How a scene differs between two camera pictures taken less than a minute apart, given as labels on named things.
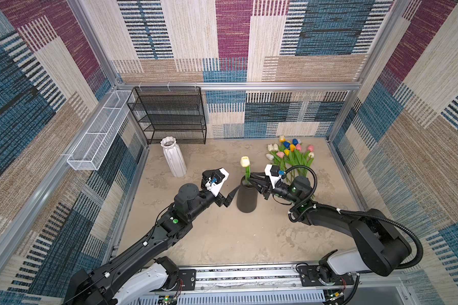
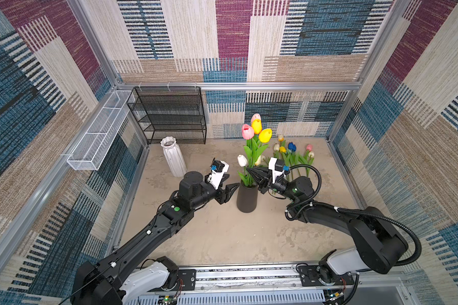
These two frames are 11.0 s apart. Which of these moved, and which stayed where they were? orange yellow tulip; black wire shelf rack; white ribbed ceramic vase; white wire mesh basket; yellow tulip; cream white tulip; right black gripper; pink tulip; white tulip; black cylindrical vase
Moved: pink tulip; yellow tulip; orange yellow tulip; white tulip; cream white tulip
Stayed: white wire mesh basket; white ribbed ceramic vase; black cylindrical vase; right black gripper; black wire shelf rack
